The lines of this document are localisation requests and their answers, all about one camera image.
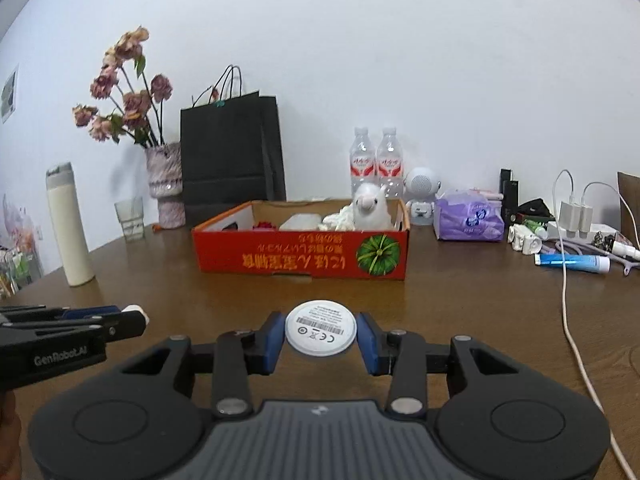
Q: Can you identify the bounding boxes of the pink patterned vase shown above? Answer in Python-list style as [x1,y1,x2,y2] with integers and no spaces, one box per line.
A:
[145,142,187,230]

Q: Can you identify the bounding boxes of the long white cable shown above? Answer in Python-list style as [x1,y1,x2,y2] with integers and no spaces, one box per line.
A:
[561,232,630,478]

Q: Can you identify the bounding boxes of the brown cardboard box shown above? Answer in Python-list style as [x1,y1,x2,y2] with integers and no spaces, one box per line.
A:
[617,171,640,251]

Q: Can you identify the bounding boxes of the white charger cable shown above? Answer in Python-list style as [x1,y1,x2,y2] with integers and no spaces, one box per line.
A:
[552,170,576,206]
[580,182,623,233]

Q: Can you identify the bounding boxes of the white robot toy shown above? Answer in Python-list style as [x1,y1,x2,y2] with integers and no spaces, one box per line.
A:
[403,166,443,226]

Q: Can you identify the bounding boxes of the wall picture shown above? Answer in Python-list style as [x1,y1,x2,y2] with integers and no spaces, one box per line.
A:
[0,65,20,125]

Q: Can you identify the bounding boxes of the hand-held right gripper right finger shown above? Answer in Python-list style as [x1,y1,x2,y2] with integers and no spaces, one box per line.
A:
[357,311,523,418]

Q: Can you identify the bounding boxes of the blue white tube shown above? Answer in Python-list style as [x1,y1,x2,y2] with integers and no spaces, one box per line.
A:
[534,253,612,274]

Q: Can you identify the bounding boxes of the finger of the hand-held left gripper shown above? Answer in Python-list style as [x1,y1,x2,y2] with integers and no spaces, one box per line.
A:
[0,309,148,344]
[0,304,124,326]

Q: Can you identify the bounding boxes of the black flat object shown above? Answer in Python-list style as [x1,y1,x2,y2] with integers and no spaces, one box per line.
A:
[519,198,553,221]

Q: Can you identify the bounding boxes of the white charger plug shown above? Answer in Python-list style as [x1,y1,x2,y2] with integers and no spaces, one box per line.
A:
[576,203,594,238]
[559,201,577,236]

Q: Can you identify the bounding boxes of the round white disc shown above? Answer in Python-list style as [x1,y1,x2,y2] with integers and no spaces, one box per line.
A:
[284,300,362,358]

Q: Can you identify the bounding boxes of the fluffy plush toy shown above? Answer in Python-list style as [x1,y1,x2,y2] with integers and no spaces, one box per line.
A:
[350,183,393,232]

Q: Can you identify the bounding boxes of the white knotted cloth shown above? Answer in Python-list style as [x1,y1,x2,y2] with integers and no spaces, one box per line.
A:
[322,205,357,232]

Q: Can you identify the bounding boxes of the white translucent packet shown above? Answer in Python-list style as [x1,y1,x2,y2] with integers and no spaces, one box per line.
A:
[279,213,325,232]

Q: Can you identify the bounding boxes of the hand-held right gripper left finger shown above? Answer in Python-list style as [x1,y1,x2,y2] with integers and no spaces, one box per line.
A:
[120,311,286,420]

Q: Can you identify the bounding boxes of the purple tissue pack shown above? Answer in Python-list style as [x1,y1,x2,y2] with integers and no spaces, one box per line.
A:
[433,190,505,242]

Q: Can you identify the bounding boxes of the black paper bag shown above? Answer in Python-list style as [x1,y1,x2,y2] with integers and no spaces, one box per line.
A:
[180,65,287,213]

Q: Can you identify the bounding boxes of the clear drinking glass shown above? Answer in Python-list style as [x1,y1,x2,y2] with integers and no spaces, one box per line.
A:
[115,196,146,242]

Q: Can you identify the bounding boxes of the small white bottles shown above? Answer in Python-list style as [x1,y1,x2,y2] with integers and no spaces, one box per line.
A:
[507,224,542,255]

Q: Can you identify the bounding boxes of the red cardboard box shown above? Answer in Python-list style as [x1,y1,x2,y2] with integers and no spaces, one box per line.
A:
[192,198,412,281]

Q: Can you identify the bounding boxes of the dried pink flower bouquet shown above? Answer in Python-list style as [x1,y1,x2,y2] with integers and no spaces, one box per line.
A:
[72,26,174,150]

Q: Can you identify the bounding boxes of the colourful wrapped flowers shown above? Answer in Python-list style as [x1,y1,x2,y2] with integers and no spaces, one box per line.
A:
[0,192,43,301]

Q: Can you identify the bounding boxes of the clear water bottle red label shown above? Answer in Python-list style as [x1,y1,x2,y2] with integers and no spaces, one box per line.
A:
[376,127,405,200]
[349,126,377,198]

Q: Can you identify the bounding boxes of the white thermos bottle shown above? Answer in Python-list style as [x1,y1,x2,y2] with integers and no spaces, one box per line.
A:
[46,162,96,287]

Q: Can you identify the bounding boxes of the white power strip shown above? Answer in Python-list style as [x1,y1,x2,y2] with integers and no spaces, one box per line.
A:
[547,221,626,247]

